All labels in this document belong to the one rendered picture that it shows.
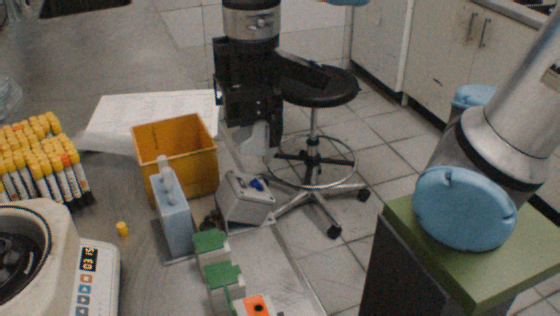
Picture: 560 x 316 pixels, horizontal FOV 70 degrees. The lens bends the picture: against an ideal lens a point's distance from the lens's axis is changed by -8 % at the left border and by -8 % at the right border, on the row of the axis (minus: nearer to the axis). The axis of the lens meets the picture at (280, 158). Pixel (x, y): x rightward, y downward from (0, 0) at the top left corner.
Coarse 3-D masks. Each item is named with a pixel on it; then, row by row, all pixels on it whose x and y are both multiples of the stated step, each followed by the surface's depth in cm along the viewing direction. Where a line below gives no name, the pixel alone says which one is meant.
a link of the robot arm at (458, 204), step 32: (544, 32) 37; (544, 64) 36; (512, 96) 40; (544, 96) 37; (480, 128) 43; (512, 128) 40; (544, 128) 38; (448, 160) 46; (480, 160) 42; (512, 160) 41; (544, 160) 41; (416, 192) 47; (448, 192) 44; (480, 192) 42; (512, 192) 42; (448, 224) 47; (480, 224) 44; (512, 224) 42
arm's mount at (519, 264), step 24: (408, 216) 70; (528, 216) 69; (408, 240) 69; (432, 240) 65; (528, 240) 64; (552, 240) 64; (432, 264) 63; (456, 264) 61; (480, 264) 61; (504, 264) 61; (528, 264) 60; (552, 264) 60; (456, 288) 59; (480, 288) 57; (504, 288) 57; (528, 288) 60; (480, 312) 58
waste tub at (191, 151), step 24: (168, 120) 82; (192, 120) 84; (144, 144) 82; (168, 144) 84; (192, 144) 87; (216, 144) 75; (144, 168) 70; (192, 168) 74; (216, 168) 76; (192, 192) 77
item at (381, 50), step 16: (384, 0) 268; (400, 0) 253; (384, 16) 272; (400, 16) 257; (368, 32) 294; (384, 32) 277; (400, 32) 261; (352, 48) 320; (368, 48) 300; (384, 48) 281; (400, 48) 265; (368, 64) 304; (384, 64) 286; (400, 64) 270; (384, 80) 290; (400, 80) 277; (400, 96) 286
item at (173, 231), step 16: (160, 176) 67; (160, 192) 64; (176, 192) 64; (160, 208) 61; (176, 208) 61; (160, 224) 71; (176, 224) 62; (192, 224) 63; (160, 240) 68; (176, 240) 63; (192, 240) 65; (176, 256) 65; (192, 256) 67
